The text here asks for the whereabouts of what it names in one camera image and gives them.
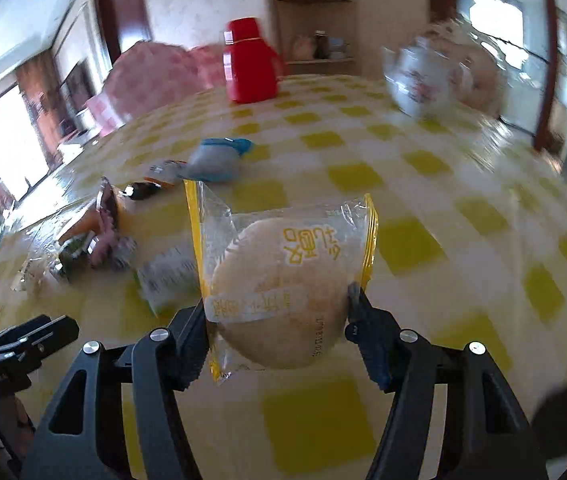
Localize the cyan and grey snack packet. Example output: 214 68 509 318
186 137 255 182

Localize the corner wall shelf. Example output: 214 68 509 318
276 0 357 77

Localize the yellow checked tablecloth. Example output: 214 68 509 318
0 74 567 480

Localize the dark red wooden door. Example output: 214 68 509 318
94 0 152 63

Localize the purple candy wrapper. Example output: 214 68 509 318
88 177 139 271

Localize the round pastry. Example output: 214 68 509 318
184 179 379 386

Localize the green and white snack packet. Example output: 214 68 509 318
136 247 205 317

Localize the pink checked chair cover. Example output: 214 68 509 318
86 42 229 136

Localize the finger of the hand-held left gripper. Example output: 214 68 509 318
0 314 80 361

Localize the dark candy wrapper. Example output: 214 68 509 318
123 182 164 201

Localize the white floral teapot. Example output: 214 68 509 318
382 30 501 120

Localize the orange and white snack packet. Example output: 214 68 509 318
144 159 189 186

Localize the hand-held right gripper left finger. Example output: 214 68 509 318
18 304 214 480

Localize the red thermos jug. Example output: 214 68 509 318
223 17 288 105

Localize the green candy wrapper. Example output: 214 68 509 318
56 237 96 278

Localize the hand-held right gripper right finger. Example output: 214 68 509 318
345 282 549 480

